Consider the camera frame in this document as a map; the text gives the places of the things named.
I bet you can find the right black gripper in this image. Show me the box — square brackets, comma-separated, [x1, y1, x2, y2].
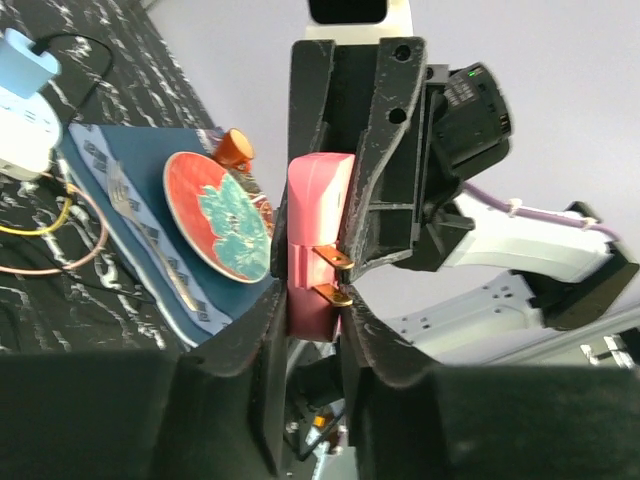
[287, 37, 512, 283]

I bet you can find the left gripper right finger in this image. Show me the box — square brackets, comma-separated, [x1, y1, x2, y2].
[341, 287, 639, 479]

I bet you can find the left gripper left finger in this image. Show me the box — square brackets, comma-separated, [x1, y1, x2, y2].
[1, 282, 287, 479]

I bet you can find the pink square plug adapter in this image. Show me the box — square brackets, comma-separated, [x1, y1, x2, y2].
[287, 152, 355, 342]

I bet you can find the round light blue power socket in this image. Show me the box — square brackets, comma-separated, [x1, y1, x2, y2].
[1, 88, 62, 154]

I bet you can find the light blue charger plug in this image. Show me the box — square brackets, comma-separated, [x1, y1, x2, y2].
[1, 28, 61, 99]

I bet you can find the white square plug adapter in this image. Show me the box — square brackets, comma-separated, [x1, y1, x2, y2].
[1, 150, 51, 181]

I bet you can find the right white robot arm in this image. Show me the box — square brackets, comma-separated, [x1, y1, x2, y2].
[271, 37, 639, 354]

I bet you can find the copper metal cup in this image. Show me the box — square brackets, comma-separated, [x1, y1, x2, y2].
[213, 128, 255, 173]

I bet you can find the red floral ceramic plate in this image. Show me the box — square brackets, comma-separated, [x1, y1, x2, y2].
[163, 152, 271, 284]

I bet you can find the silver metal fork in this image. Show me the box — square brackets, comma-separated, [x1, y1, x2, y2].
[106, 160, 198, 311]

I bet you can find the dark blue patterned placemat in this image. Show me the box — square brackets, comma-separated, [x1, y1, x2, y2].
[60, 124, 272, 347]

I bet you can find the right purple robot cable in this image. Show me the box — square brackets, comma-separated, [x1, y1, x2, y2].
[462, 179, 619, 239]

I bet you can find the orange thin charging cable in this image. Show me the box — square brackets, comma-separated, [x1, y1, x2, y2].
[0, 169, 109, 276]

